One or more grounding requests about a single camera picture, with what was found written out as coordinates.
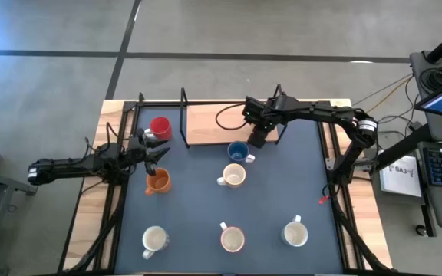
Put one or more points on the white mug pale green rim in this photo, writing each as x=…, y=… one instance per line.
x=295, y=234

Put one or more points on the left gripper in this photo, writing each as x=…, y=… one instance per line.
x=136, y=151

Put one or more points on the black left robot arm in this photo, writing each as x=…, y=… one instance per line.
x=63, y=168

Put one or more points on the black diagonal strut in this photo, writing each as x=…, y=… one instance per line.
x=409, y=147

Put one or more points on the grey diamond mug red rim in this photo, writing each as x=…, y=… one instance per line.
x=232, y=239

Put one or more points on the orange ceramic mug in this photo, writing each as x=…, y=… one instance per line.
x=159, y=180

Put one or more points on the cream patterned mug yellow rim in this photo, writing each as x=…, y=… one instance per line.
x=233, y=175

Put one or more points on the wooden shelf black metal frame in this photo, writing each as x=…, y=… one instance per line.
x=202, y=126

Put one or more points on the white paper sheet SA3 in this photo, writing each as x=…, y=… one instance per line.
x=401, y=176

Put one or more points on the red mug white stripe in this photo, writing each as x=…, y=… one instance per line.
x=161, y=126

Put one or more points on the black caster wheel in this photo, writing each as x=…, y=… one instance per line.
x=421, y=230

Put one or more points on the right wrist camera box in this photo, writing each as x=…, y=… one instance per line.
x=255, y=110

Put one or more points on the white mug red lattice pattern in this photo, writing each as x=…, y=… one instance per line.
x=155, y=237

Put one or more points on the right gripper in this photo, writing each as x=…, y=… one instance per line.
x=274, y=113

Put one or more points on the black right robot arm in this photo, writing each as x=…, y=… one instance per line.
x=320, y=113

